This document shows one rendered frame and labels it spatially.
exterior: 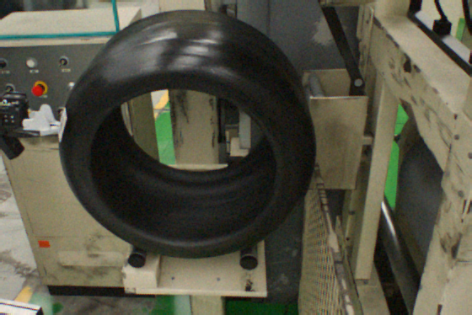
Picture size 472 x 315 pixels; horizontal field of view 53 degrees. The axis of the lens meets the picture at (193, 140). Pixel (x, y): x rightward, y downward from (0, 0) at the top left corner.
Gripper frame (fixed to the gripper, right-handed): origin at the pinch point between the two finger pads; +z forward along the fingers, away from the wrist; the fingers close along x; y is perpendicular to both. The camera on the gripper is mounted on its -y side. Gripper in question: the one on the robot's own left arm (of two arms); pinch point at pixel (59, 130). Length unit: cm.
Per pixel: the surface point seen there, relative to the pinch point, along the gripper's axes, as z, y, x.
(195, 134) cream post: 30.8, -13.4, 26.7
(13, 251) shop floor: -67, -132, 85
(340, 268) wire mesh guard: 66, -15, -21
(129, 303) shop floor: 4, -123, 52
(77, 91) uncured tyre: 8.0, 14.9, -8.7
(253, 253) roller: 49, -25, -9
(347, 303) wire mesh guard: 65, -15, -30
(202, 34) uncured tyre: 32.8, 27.9, -5.6
